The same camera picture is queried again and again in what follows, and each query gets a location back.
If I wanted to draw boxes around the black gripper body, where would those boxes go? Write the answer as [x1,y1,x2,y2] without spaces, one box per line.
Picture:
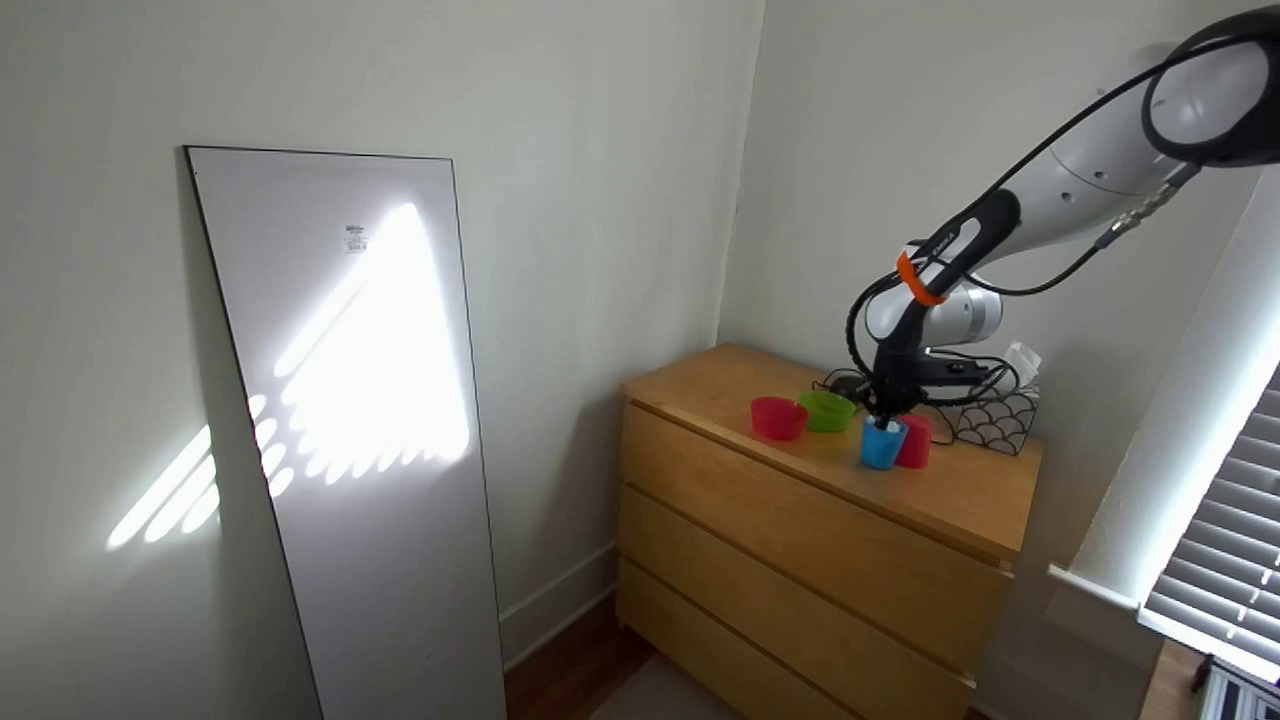
[869,302,926,400]

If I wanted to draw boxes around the red plastic cup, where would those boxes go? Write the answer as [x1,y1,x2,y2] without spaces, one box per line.
[894,411,937,471]

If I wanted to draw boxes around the blue plastic cup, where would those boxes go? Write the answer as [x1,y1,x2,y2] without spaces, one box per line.
[855,411,910,475]

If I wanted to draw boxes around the green plastic cup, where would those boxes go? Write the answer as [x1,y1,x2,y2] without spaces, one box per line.
[794,382,862,435]

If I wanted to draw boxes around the pink cup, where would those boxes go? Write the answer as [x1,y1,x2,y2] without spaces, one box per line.
[749,390,807,443]

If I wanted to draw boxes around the light wooden dresser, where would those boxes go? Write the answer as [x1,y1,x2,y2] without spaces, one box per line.
[612,345,1048,720]

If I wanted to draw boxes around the white window sill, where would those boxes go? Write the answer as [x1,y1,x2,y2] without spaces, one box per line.
[1043,561,1158,619]

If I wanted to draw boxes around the white window blinds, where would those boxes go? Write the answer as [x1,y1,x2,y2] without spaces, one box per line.
[1135,364,1280,693]

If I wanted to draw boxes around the white baseboard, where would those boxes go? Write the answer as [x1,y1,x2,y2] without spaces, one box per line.
[496,535,619,670]

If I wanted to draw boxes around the large white flat panel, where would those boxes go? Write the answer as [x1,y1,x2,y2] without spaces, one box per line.
[179,141,513,720]

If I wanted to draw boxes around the black cable on dresser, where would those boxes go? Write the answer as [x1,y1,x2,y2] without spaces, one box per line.
[816,340,1027,411]

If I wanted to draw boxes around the orange strap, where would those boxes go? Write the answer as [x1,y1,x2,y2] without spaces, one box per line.
[890,246,952,312]

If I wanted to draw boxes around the black wire mesh basket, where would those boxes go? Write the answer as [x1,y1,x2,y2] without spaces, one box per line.
[926,376,1043,458]

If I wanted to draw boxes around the white wall plug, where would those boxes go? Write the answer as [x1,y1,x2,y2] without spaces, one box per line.
[1000,340,1048,390]

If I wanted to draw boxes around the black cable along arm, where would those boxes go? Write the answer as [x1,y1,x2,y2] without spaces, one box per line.
[844,18,1280,390]

